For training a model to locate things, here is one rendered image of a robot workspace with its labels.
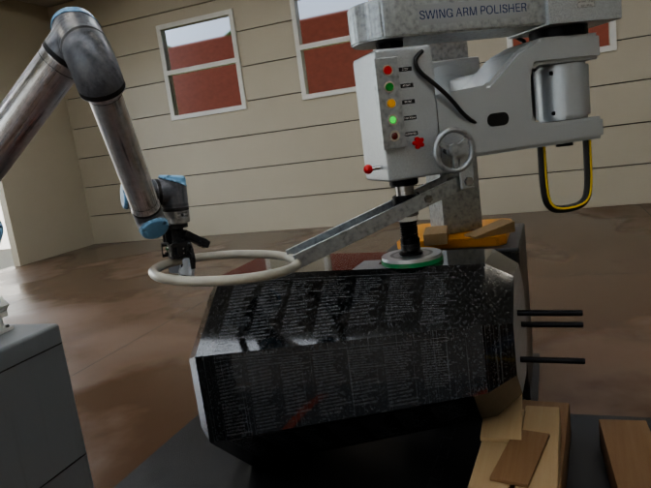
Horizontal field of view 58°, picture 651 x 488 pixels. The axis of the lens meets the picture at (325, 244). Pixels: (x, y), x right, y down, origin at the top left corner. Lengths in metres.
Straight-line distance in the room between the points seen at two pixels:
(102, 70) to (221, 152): 7.82
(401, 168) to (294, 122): 6.89
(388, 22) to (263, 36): 7.11
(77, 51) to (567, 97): 1.60
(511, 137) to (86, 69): 1.36
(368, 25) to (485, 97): 0.46
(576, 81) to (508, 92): 0.28
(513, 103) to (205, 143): 7.67
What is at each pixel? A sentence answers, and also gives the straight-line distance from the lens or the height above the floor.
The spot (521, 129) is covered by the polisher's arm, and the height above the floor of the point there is 1.23.
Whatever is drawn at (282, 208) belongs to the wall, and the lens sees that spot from 8.99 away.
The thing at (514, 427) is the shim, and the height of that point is 0.26.
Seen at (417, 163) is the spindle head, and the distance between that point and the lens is 1.96.
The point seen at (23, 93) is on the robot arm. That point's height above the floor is 1.50.
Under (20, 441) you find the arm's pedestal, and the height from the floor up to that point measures 0.58.
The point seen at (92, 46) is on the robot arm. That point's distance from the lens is 1.59.
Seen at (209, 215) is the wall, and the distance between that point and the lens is 9.60.
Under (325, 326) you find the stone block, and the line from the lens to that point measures 2.00.
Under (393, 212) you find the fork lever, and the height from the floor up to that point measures 1.02.
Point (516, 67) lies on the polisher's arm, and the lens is 2.17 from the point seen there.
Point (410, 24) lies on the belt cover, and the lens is 2.00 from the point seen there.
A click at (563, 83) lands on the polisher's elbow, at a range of 2.30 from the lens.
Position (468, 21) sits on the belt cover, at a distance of 2.09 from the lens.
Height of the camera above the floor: 1.29
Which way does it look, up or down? 10 degrees down
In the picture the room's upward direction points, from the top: 7 degrees counter-clockwise
